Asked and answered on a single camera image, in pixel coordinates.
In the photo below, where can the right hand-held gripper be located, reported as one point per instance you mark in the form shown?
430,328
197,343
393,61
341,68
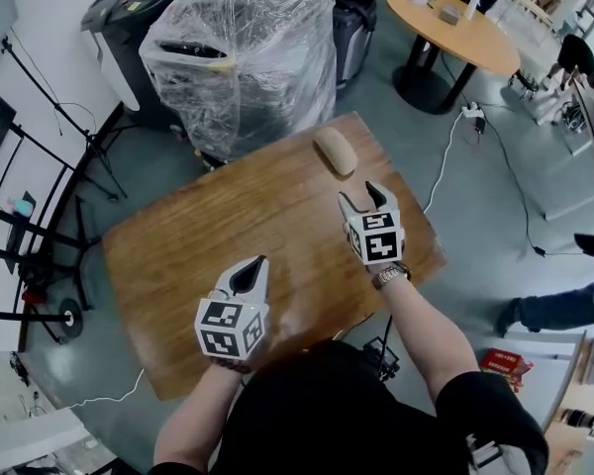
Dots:
378,238

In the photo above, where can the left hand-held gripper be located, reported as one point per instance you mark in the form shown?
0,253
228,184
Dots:
227,325

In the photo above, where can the beige oblong item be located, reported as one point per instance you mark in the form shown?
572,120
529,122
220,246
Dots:
335,149

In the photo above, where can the person's right forearm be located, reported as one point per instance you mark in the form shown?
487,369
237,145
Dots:
425,329

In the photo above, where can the person's left forearm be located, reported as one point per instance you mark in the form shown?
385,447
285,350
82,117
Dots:
198,413

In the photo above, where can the metal wristwatch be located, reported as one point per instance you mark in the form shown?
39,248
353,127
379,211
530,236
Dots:
391,275

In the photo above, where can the white power strip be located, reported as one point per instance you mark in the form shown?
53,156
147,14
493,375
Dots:
472,112

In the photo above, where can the person's black shirt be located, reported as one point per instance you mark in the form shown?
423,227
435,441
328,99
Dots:
336,413

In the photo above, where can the plastic-wrapped machine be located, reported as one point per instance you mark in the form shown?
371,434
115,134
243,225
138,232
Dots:
247,62

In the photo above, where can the grey tissue box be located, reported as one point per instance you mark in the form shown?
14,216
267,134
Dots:
449,14

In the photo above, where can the red cardboard box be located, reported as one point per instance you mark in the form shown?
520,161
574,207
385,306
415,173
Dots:
505,364

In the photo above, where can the white paper roll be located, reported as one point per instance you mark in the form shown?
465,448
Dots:
470,7

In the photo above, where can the black tripod stand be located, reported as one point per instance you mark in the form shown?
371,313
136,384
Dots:
54,102

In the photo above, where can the black office printer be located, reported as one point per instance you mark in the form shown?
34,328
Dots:
119,23

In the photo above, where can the round wooden pedestal table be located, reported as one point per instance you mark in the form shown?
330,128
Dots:
455,37

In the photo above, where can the black metal cart frame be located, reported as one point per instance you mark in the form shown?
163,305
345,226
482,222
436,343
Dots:
44,235

